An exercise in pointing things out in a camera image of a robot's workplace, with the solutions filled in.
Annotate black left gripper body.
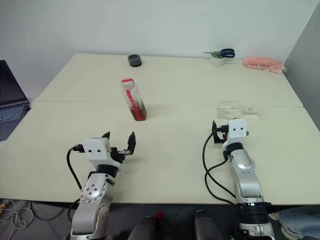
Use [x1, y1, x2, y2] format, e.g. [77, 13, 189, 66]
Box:
[109, 146, 132, 167]

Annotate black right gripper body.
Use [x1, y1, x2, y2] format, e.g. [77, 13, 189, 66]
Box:
[214, 124, 230, 145]

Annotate clear wine glass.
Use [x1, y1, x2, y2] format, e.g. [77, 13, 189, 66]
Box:
[216, 100, 267, 121]

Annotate bottle with red liquid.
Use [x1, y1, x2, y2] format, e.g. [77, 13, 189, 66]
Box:
[120, 83, 148, 122]

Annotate white tape roll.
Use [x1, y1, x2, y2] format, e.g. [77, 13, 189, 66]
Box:
[209, 53, 226, 68]

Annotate pink cloth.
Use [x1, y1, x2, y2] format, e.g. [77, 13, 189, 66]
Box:
[243, 56, 287, 75]

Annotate dark rounded shape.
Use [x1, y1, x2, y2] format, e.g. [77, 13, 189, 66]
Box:
[194, 209, 221, 240]
[127, 215, 161, 240]

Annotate white shoe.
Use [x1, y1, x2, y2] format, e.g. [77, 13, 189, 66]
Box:
[267, 212, 284, 222]

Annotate grey partition panel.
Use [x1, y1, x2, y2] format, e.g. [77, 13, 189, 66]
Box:
[282, 0, 320, 112]

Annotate dark laptop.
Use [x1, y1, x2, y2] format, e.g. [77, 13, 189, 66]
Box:
[0, 59, 32, 142]

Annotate blue fabric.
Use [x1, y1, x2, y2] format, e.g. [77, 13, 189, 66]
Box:
[277, 209, 320, 239]

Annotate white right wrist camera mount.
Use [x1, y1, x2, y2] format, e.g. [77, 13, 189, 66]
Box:
[227, 118, 249, 140]

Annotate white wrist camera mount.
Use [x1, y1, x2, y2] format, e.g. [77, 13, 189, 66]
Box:
[81, 137, 112, 162]
[227, 118, 249, 140]

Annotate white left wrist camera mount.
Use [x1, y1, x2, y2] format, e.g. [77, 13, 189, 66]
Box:
[81, 137, 112, 162]

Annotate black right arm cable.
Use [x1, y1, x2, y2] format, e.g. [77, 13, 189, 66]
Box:
[202, 131, 241, 204]

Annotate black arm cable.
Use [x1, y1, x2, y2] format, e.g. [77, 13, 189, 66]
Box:
[202, 131, 241, 204]
[66, 144, 84, 191]

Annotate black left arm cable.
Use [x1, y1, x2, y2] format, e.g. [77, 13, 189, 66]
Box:
[66, 144, 84, 191]

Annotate blue-handled scissors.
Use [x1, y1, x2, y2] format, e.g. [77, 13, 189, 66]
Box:
[201, 47, 236, 59]

